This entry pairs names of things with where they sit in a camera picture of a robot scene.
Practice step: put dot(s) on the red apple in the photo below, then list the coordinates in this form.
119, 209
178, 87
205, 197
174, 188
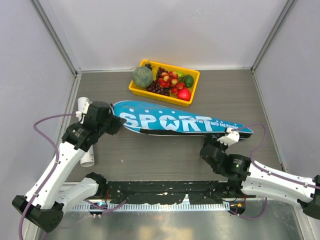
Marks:
184, 94

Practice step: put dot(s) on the white slotted cable duct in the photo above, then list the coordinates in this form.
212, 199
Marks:
182, 207

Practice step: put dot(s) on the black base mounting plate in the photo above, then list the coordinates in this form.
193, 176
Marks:
169, 192

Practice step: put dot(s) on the blue racket cover bag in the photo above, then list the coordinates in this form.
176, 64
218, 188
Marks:
153, 119

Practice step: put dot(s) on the aluminium frame post left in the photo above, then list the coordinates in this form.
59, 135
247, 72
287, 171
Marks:
47, 15

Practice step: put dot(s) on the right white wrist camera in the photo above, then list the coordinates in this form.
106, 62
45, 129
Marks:
231, 137

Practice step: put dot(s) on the green melon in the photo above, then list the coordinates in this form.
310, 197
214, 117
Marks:
142, 76

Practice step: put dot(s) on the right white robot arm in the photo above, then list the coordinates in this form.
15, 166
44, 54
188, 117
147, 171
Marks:
252, 178

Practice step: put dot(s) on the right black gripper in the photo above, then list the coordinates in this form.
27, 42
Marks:
213, 140

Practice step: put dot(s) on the aluminium frame post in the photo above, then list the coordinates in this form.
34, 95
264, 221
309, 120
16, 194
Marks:
47, 15
284, 13

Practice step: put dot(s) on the aluminium frame post right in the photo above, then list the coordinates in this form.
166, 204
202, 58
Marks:
284, 13

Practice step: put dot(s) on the green lime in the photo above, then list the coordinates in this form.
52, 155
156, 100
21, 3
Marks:
188, 81

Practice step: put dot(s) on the red cherry bunch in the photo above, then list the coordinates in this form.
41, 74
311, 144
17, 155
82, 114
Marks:
175, 80

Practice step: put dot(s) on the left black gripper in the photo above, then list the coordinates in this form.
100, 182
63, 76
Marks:
117, 123

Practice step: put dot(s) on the dark purple grape bunch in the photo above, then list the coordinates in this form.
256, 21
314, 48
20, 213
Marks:
157, 87

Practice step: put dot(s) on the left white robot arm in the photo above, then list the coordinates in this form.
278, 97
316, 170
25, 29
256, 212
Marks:
43, 205

